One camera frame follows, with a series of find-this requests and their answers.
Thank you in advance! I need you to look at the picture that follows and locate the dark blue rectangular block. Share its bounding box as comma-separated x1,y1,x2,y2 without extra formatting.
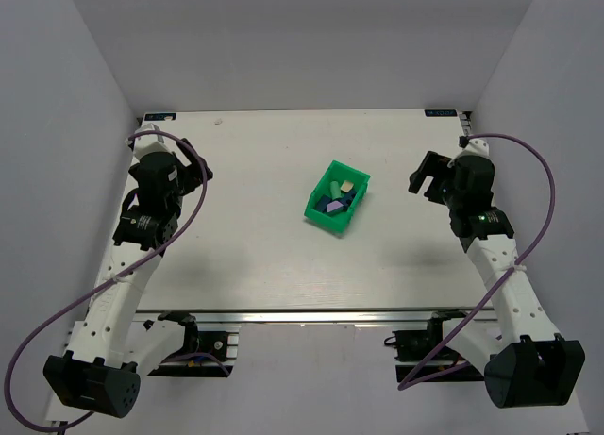
339,191,357,211

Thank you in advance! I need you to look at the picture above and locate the green plastic bin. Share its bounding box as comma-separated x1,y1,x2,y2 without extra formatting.
304,160,370,234

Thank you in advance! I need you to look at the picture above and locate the green cylinder block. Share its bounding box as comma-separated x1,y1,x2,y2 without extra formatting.
329,181,342,199

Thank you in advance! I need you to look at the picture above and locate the purple house-shaped block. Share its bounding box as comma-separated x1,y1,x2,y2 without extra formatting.
325,200,345,215

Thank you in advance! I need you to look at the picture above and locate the dark blue bridge block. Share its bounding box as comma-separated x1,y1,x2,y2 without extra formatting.
314,195,332,213

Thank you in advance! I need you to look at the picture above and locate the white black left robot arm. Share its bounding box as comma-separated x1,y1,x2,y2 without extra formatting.
42,135,212,418

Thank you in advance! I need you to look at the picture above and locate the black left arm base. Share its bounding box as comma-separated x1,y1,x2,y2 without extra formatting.
143,311,239,378

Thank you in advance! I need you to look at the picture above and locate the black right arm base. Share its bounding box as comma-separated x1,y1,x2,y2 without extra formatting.
383,310,466,383

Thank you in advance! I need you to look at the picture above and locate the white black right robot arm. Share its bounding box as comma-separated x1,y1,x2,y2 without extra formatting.
399,152,585,409

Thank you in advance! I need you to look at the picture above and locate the beige square block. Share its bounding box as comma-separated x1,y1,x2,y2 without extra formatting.
341,180,354,193

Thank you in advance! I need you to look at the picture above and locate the blue label sticker right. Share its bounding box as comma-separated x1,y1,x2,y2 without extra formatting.
424,109,458,118

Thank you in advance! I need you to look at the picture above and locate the blue label sticker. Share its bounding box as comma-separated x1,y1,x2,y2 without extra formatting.
143,112,176,122
424,109,458,118

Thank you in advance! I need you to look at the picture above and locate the blue label sticker left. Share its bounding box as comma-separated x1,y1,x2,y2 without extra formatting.
143,112,176,122

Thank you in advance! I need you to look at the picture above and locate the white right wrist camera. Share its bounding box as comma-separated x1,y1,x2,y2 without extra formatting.
457,136,490,159

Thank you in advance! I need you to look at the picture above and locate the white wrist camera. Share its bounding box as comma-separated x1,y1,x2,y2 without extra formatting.
457,136,490,159
126,123,171,160

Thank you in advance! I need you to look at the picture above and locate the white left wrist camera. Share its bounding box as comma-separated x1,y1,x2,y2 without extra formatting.
126,123,171,160

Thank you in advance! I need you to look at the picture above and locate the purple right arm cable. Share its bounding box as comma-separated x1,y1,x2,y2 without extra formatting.
397,132,557,392

